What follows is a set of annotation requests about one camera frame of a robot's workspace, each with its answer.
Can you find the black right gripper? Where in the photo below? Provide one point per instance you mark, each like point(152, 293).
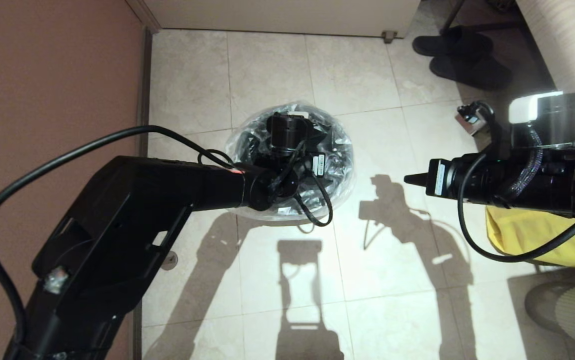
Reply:
point(467, 180)

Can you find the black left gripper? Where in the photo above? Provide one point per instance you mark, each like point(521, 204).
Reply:
point(315, 167)

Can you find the clear plastic trash bag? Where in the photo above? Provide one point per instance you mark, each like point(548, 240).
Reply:
point(340, 165)

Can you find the grey round trash bin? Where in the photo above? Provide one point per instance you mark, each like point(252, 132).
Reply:
point(337, 150)

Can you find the yellow cloth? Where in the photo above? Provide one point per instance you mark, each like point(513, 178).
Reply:
point(527, 235)

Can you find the black slipper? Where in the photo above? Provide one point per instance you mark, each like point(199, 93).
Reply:
point(472, 74)
point(447, 44)

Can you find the metal door stop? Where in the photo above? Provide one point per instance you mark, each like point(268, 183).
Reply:
point(389, 36)

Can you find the white door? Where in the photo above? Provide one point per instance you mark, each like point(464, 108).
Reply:
point(277, 17)

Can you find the thin dark metal leg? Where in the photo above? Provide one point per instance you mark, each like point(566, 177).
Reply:
point(453, 15)

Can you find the round metal floor drain cover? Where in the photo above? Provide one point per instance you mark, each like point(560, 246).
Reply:
point(170, 261)

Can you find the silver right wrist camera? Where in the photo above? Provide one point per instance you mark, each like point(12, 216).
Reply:
point(470, 120)

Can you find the white door frame trim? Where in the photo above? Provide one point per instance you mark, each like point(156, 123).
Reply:
point(143, 14)

